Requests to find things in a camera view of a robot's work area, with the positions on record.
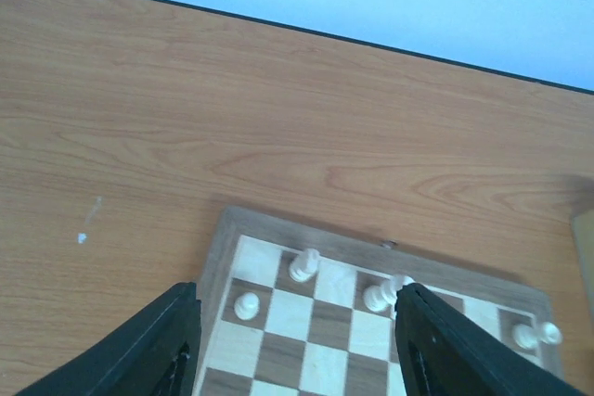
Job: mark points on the white chess king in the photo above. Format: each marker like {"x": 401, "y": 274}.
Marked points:
{"x": 378, "y": 298}

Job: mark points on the gold tin box base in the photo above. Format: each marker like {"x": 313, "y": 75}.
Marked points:
{"x": 582, "y": 228}

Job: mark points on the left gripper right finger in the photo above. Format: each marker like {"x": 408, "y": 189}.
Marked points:
{"x": 442, "y": 352}

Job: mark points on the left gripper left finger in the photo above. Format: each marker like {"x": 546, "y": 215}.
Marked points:
{"x": 155, "y": 352}

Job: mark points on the white chess knight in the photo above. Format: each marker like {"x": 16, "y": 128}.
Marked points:
{"x": 305, "y": 265}

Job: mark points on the white chess piece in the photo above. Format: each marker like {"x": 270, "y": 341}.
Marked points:
{"x": 247, "y": 306}

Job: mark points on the white chess rook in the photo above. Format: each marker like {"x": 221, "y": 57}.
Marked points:
{"x": 528, "y": 337}

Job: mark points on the wooden chess board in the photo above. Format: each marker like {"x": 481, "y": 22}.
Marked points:
{"x": 318, "y": 337}

